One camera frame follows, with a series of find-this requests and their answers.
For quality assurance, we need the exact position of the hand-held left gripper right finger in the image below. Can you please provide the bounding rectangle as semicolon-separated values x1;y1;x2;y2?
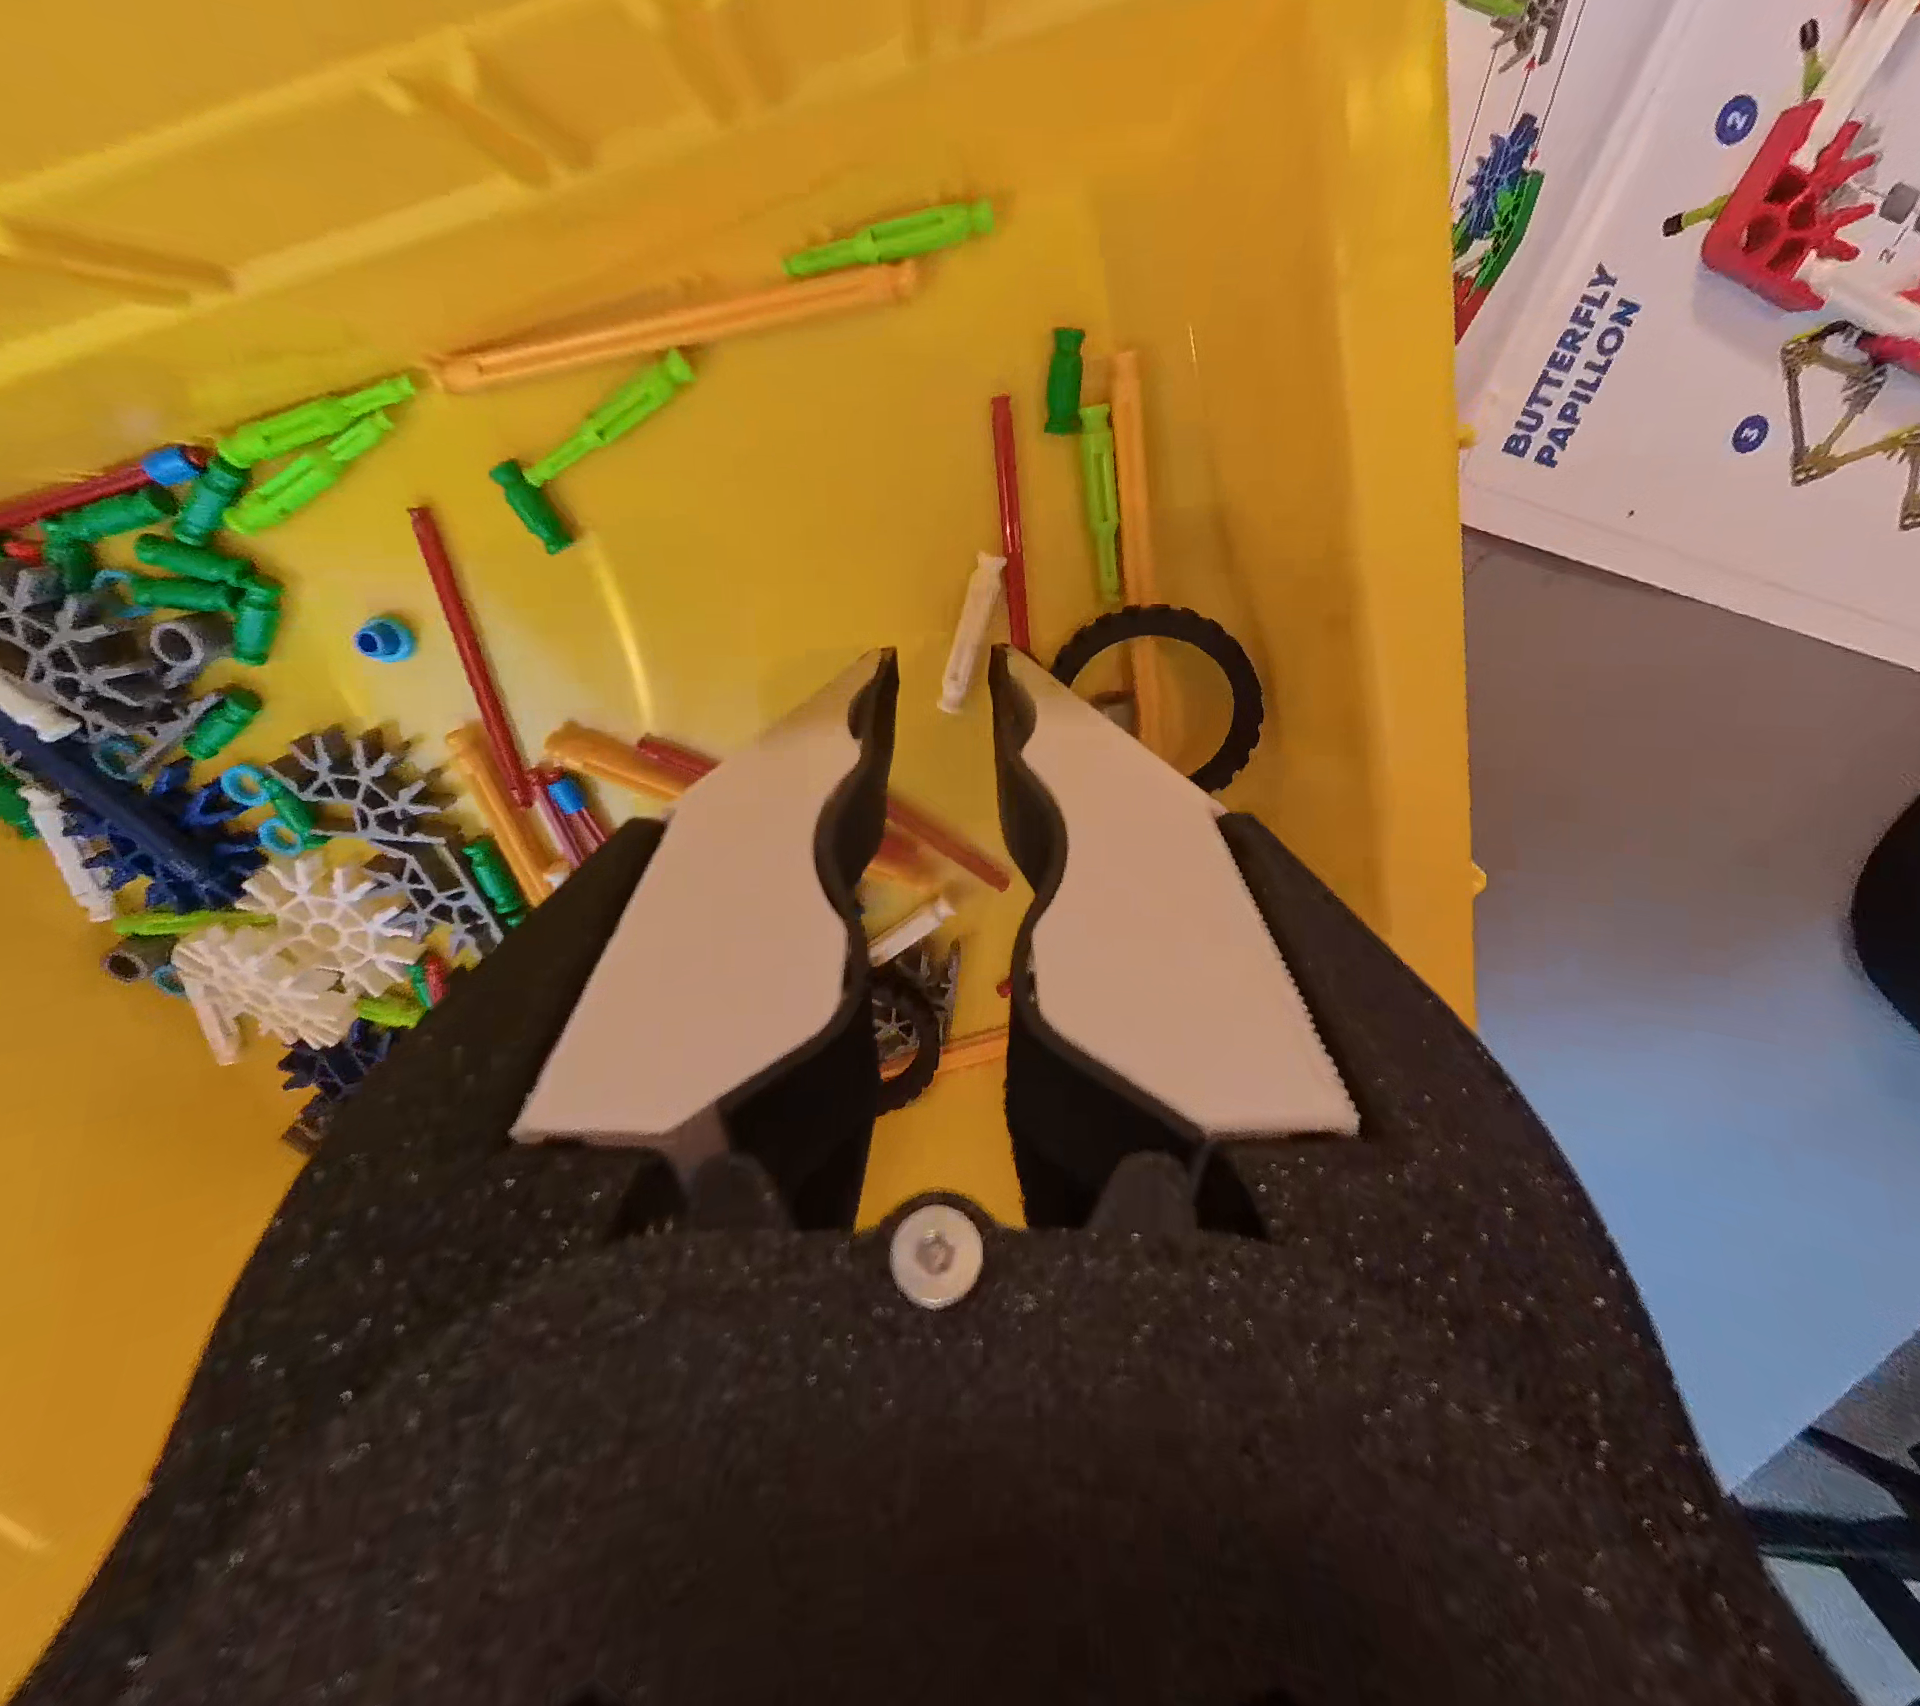
991;649;1361;1222

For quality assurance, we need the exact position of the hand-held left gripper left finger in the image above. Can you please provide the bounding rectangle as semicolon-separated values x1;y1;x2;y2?
518;649;901;1229

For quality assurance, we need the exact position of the pile of toy rods and connectors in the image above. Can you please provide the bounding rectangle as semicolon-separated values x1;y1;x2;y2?
0;202;1172;1138

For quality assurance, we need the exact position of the yellow plastic bin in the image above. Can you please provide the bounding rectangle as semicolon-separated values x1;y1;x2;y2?
0;0;1489;1706

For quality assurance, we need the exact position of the black toy tyre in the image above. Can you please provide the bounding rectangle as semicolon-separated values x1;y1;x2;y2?
1050;605;1266;796

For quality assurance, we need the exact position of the black textured pad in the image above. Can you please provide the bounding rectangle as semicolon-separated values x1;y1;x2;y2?
1847;793;1920;1040

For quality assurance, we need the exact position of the toy building instruction sheet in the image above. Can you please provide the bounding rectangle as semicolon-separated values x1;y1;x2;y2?
1448;0;1920;675

